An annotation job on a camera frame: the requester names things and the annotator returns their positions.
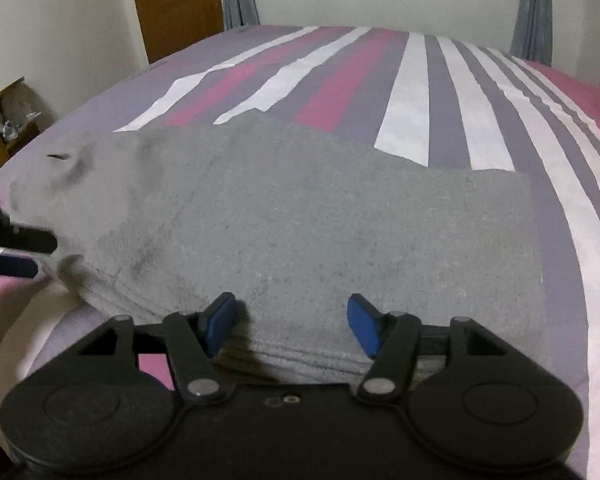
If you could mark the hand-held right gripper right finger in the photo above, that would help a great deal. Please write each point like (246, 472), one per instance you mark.
(364, 325)

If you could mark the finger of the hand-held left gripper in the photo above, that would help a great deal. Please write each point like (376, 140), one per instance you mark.
(10, 266)
(30, 239)

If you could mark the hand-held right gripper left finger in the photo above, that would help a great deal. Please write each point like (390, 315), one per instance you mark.
(219, 325)

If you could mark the grey pants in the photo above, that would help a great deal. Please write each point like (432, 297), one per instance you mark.
(290, 230)

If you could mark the white crumpled clutter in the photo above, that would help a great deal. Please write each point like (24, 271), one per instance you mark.
(15, 125)

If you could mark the bed with striped sheet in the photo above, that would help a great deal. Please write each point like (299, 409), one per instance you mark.
(430, 110)

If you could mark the brown wooden door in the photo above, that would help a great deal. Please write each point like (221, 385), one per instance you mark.
(180, 5)

